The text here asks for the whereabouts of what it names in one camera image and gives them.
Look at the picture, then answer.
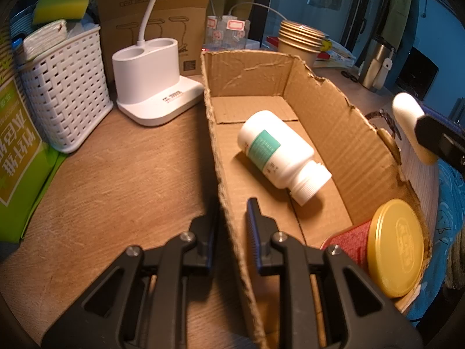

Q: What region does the green bag of paper cups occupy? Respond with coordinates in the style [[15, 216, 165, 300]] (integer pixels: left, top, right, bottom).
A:
[[0, 25, 68, 244]]

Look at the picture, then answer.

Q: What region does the white earbuds case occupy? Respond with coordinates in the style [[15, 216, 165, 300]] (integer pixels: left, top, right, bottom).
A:
[[392, 92, 438, 165]]

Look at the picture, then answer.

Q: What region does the brown cardboard lamp packaging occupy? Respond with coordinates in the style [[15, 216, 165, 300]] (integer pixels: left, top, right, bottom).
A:
[[94, 0, 217, 95]]

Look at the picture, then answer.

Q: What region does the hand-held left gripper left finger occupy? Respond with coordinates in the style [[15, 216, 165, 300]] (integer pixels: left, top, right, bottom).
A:
[[41, 198, 222, 349]]

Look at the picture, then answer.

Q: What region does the white desk lamp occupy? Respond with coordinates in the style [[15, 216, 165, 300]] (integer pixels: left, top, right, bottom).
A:
[[111, 0, 205, 127]]

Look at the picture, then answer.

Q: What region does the pile of papers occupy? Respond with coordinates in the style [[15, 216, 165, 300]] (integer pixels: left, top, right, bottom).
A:
[[316, 38, 357, 68]]

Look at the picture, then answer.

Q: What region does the yellow green sponge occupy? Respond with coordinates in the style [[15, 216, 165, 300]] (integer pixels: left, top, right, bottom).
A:
[[32, 0, 92, 26]]

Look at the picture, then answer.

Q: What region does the stack of brown paper cups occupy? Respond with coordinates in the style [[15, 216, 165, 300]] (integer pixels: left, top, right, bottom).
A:
[[278, 20, 326, 66]]

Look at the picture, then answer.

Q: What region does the black monitor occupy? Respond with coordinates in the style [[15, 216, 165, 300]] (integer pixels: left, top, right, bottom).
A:
[[396, 47, 438, 100]]

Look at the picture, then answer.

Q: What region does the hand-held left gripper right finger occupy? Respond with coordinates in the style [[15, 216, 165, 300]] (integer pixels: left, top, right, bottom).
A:
[[246, 197, 424, 349]]

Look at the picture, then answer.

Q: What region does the white tissue pack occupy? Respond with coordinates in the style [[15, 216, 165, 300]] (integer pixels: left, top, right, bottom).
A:
[[22, 19, 69, 62]]

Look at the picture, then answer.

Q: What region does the red tin with gold lid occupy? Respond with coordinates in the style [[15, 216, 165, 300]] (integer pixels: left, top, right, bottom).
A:
[[320, 198, 425, 299]]

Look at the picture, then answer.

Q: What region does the cardboard box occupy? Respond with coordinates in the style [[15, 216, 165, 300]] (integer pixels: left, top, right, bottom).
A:
[[201, 49, 433, 349]]

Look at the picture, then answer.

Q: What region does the blue printed bedsheet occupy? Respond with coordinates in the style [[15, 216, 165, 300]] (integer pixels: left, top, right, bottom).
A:
[[409, 160, 465, 320]]

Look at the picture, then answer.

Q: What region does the stainless steel tumbler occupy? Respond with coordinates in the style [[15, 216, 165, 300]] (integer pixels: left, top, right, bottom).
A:
[[358, 36, 395, 91]]

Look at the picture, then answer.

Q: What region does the white pill bottle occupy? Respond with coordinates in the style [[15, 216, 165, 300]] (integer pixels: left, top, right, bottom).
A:
[[237, 111, 333, 206]]

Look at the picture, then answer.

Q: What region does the brown strap wristwatch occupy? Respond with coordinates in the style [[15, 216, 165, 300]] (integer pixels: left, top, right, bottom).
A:
[[365, 110, 402, 140]]

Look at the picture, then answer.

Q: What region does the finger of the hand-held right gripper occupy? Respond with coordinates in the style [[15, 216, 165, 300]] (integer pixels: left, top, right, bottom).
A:
[[415, 114, 465, 171]]

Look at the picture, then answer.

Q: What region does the white woven plastic basket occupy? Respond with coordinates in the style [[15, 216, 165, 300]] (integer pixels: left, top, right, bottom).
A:
[[16, 25, 114, 154]]

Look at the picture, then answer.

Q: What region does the white cable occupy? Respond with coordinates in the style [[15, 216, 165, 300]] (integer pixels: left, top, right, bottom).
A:
[[227, 2, 287, 22]]

